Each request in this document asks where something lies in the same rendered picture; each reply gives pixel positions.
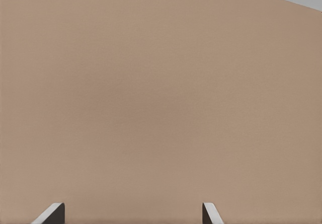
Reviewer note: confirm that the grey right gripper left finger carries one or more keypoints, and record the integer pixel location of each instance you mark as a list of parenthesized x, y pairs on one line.
[(53, 215)]

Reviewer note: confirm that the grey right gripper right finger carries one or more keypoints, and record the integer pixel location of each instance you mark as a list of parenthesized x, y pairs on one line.
[(210, 215)]

